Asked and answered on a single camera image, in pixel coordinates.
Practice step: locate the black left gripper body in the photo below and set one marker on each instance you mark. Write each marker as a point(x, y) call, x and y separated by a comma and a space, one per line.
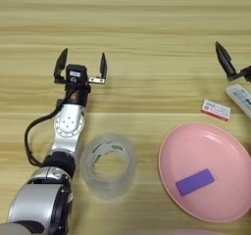
point(77, 95)

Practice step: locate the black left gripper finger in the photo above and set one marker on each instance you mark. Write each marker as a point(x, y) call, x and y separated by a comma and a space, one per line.
point(60, 64)
point(103, 67)

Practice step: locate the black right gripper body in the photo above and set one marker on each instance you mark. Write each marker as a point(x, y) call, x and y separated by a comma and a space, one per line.
point(245, 73)

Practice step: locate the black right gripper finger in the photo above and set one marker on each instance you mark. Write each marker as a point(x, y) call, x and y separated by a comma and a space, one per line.
point(225, 61)

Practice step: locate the white remote control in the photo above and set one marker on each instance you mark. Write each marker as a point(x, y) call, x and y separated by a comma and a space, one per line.
point(241, 97)

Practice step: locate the pink round plate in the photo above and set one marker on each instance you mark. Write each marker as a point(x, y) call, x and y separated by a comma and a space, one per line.
point(202, 147)

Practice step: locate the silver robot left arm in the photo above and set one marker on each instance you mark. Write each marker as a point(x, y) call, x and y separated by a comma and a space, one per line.
point(67, 128)

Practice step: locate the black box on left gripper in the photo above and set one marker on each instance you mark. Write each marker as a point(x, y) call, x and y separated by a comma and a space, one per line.
point(76, 72)

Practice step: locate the small red white box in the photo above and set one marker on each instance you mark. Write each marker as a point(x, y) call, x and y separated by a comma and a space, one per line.
point(215, 110)

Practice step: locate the clear tape roll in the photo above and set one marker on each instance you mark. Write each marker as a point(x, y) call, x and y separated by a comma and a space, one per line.
point(129, 177)

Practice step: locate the purple rectangular block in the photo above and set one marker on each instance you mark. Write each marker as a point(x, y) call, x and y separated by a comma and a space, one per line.
point(195, 182)

